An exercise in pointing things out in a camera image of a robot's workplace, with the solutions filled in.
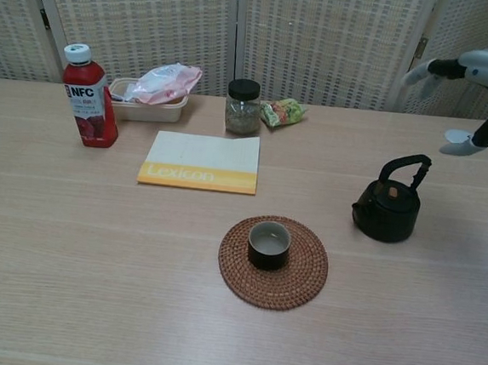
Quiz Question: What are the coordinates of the black cast iron teapot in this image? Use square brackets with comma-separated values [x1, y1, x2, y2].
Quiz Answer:
[348, 148, 434, 247]

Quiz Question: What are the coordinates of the pink white plastic bag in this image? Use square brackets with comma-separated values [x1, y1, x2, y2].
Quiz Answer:
[122, 58, 204, 110]

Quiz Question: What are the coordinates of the white round cable grommet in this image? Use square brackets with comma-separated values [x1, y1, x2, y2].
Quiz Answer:
[443, 128, 476, 146]

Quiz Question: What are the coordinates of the red NFC juice bottle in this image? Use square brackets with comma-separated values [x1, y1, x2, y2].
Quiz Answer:
[55, 42, 128, 151]

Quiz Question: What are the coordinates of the white yellow Lexicon book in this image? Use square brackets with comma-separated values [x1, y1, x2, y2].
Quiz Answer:
[135, 126, 262, 197]

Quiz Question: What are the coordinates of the green snack packet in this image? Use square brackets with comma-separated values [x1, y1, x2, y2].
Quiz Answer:
[258, 95, 310, 133]

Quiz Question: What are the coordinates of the glass jar black lid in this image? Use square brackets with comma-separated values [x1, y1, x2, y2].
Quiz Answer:
[223, 77, 264, 137]

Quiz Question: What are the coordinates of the woven folding screen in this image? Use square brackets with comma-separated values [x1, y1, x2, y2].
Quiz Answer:
[0, 0, 488, 126]

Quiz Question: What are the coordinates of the beige plastic food container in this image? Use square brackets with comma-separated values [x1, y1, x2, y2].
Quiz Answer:
[105, 75, 192, 127]

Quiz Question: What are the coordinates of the round woven rattan coaster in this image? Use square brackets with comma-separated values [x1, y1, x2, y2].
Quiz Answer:
[214, 209, 334, 316]

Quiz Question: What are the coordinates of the black teacup grey inside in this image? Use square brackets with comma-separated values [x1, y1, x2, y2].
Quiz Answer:
[245, 219, 294, 274]

